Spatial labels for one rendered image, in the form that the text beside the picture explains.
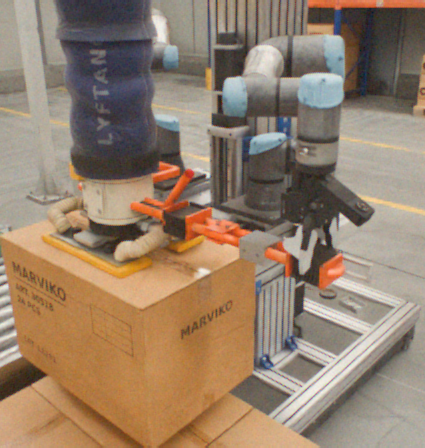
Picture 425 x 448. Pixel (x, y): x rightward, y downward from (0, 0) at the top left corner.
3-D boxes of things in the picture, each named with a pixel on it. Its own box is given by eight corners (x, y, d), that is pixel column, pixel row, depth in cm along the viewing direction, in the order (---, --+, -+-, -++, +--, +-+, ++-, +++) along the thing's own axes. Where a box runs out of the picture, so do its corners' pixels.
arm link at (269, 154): (250, 169, 188) (251, 129, 183) (290, 170, 186) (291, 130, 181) (247, 179, 177) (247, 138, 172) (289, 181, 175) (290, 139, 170)
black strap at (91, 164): (53, 162, 140) (51, 147, 138) (124, 145, 156) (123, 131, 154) (109, 180, 126) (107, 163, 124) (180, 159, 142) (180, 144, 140)
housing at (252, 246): (237, 257, 116) (237, 238, 115) (256, 247, 121) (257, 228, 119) (263, 267, 112) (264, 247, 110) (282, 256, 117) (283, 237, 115)
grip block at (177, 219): (160, 232, 129) (159, 209, 127) (189, 221, 136) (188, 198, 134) (185, 242, 124) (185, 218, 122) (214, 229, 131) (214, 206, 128)
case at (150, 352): (19, 354, 169) (-2, 235, 154) (120, 303, 197) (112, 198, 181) (151, 452, 132) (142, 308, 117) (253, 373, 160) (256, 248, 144)
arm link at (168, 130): (182, 153, 208) (180, 117, 203) (146, 154, 207) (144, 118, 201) (180, 145, 219) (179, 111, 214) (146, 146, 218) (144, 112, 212)
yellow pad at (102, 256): (41, 240, 150) (38, 224, 148) (72, 230, 157) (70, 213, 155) (121, 280, 129) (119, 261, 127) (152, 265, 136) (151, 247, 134)
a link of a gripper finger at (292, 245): (282, 267, 108) (294, 221, 107) (307, 276, 104) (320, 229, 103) (273, 266, 105) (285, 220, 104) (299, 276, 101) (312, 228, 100)
